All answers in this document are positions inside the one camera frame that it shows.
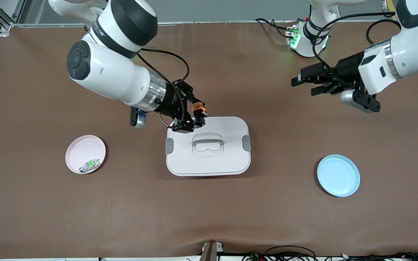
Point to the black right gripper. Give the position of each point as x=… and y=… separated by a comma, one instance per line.
x=173, y=103

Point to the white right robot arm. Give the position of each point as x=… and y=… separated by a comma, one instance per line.
x=107, y=72

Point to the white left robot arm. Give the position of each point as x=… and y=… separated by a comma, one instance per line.
x=412, y=54

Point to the yellow floor tape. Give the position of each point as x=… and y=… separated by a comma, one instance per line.
x=388, y=5

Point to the aluminium frame profile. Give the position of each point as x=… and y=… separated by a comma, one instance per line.
x=4, y=26

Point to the grey box latch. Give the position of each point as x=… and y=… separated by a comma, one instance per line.
x=246, y=143
x=169, y=145

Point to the brown camera mount post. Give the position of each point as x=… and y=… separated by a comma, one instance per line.
x=209, y=252

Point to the silver table edge rail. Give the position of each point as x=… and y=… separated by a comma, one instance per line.
x=194, y=23

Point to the pink round plate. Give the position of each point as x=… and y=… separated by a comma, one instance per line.
x=85, y=152

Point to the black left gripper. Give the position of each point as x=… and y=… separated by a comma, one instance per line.
x=347, y=70

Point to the light blue round plate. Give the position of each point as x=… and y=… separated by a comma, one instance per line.
x=337, y=175

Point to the white lidded storage box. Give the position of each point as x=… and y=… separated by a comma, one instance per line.
x=209, y=163

